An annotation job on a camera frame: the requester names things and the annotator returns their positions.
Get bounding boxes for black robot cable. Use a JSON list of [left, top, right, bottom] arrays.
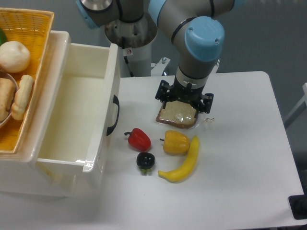
[[121, 35, 135, 78]]

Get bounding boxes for metal bowl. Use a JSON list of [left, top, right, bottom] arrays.
[[0, 70, 18, 127]]

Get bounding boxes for bread slice in plastic wrap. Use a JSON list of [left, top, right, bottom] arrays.
[[155, 100, 215, 130]]

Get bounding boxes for yellow woven basket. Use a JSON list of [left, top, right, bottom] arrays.
[[0, 8, 54, 155]]

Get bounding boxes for yellow bell pepper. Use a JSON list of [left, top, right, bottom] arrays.
[[160, 130, 190, 155]]

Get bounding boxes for dark purple mangosteen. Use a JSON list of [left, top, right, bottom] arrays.
[[136, 152, 155, 176]]

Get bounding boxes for white furniture frame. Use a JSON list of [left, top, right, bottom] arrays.
[[283, 83, 307, 129]]

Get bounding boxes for beige peanut-shaped bread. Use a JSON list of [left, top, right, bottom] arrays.
[[12, 75, 34, 120]]

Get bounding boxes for red bell pepper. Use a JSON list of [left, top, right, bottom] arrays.
[[124, 128, 151, 151]]

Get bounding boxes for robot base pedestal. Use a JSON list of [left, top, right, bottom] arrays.
[[105, 12, 157, 77]]

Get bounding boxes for white round bun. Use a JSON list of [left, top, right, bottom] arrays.
[[0, 41, 31, 73]]

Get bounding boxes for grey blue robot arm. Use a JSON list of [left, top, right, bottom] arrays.
[[76, 0, 243, 113]]

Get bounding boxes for black device at table edge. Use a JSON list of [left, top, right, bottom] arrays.
[[288, 195, 307, 220]]

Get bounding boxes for yellow banana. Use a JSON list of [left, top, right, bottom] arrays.
[[158, 136, 200, 183]]

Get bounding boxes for white plastic drawer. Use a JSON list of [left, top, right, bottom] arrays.
[[37, 44, 120, 175]]

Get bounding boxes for white drawer cabinet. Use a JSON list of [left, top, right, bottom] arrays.
[[0, 31, 121, 196]]

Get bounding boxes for black drawer handle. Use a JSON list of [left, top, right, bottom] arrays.
[[106, 94, 120, 136]]

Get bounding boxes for metal mounting bracket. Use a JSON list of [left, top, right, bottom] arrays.
[[151, 57, 171, 76]]

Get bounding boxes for green pepper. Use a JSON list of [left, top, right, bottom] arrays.
[[0, 28, 8, 46]]

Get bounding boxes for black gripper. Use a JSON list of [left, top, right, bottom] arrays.
[[155, 76, 214, 117]]

